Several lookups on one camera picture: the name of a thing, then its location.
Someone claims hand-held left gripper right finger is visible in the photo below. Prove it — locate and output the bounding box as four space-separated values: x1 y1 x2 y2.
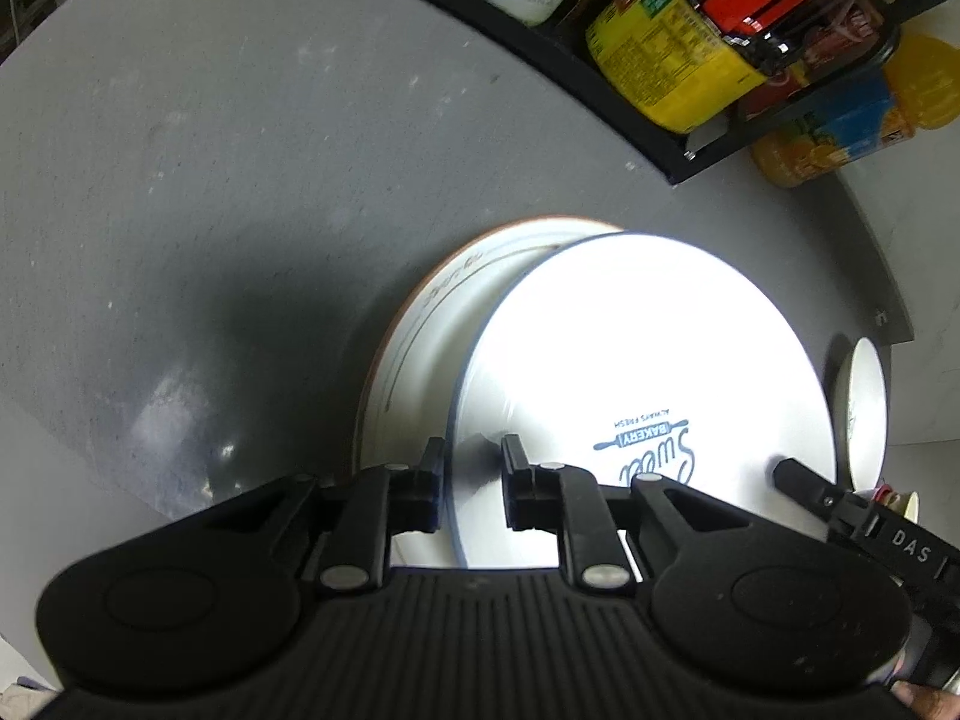
501 435 781 597

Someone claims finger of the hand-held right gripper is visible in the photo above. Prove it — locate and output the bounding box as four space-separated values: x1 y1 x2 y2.
772 457 853 542

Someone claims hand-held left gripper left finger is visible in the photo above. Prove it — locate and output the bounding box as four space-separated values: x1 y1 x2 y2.
180 436 445 601

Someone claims large white plate brown rim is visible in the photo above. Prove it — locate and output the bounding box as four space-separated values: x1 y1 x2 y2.
359 217 625 572

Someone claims white deep plate blue print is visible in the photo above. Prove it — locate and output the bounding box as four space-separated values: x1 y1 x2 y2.
445 230 838 572

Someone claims person's right hand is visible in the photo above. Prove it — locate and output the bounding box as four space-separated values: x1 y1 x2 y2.
891 679 960 716

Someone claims small white plate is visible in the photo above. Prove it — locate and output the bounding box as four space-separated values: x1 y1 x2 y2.
835 336 889 495

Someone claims orange juice bottle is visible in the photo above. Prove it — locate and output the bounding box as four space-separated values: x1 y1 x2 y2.
751 29 960 189

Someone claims red soda can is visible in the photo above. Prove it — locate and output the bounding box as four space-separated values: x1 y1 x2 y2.
735 64 833 122

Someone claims black storage rack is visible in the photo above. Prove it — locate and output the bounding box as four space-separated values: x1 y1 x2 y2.
300 0 960 185

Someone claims dark sauce bottle yellow label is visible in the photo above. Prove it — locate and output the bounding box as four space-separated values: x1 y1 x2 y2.
584 0 883 137

